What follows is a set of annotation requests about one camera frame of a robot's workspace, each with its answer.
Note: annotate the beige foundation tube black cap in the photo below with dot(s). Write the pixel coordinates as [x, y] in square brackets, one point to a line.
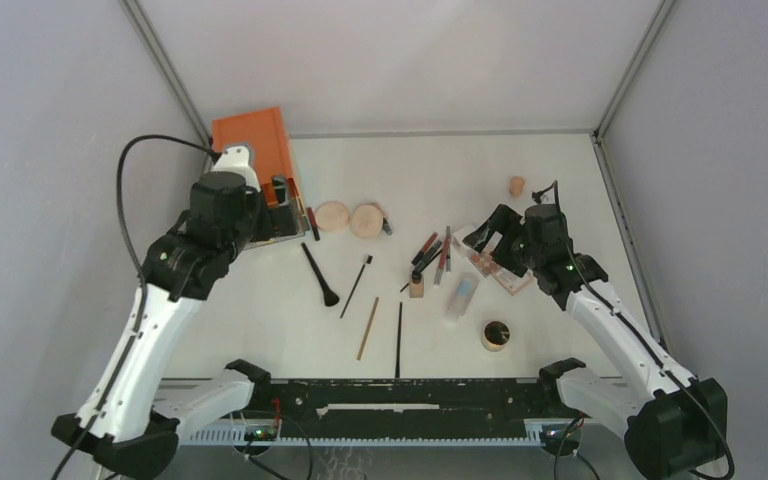
[386, 226]

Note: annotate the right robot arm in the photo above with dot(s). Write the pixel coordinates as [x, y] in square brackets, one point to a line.
[669, 420]

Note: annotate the round beige powder puff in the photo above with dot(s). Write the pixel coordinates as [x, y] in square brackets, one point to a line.
[366, 221]
[332, 216]

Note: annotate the small white cardboard box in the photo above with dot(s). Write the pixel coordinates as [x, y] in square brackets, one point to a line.
[464, 241]

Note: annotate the clear eyeshadow palette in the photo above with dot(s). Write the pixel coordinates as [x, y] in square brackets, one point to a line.
[484, 262]

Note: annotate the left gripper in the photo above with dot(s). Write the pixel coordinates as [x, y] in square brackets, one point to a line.
[277, 222]

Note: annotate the thin black eyeliner brush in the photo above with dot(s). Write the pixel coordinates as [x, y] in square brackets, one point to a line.
[423, 265]

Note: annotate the red lip gloss black cap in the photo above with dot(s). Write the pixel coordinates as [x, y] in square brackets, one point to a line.
[313, 223]

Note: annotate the clear plastic tube blue label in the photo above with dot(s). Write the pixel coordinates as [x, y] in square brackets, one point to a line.
[462, 296]

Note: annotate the long thin black brush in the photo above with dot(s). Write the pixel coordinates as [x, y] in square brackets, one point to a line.
[397, 367]

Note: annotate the orange yellow blue drawer box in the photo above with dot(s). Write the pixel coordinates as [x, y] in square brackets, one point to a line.
[263, 133]

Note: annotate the orange lip gloss black cap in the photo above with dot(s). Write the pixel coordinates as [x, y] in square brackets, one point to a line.
[425, 247]

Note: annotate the peach blush compact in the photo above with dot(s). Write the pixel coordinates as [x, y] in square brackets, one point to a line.
[512, 283]

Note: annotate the square foundation bottle black cap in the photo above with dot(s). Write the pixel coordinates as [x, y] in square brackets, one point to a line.
[416, 285]

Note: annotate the aluminium frame rail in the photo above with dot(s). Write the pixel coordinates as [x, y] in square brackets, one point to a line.
[145, 30]

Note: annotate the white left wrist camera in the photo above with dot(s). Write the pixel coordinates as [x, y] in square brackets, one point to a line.
[239, 159]

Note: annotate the black eyebrow comb brush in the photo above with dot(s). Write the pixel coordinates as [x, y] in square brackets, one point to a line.
[367, 261]

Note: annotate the dark green makeup pen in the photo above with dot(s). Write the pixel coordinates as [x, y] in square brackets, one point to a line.
[437, 244]

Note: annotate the small beige makeup sponge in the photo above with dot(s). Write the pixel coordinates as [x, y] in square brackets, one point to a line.
[516, 186]

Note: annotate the red lipstick silver end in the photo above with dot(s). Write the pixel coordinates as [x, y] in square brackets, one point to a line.
[440, 269]

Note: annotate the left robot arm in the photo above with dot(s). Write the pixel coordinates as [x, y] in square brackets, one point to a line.
[121, 425]

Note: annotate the black powder brush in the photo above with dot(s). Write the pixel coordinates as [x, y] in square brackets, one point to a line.
[330, 298]

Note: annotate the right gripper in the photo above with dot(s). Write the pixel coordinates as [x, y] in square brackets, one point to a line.
[507, 222]

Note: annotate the gold lid cream jar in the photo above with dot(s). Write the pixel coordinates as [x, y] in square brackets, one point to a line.
[495, 336]

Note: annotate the houndstooth pattern makeup pen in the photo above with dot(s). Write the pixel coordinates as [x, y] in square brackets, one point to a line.
[446, 251]

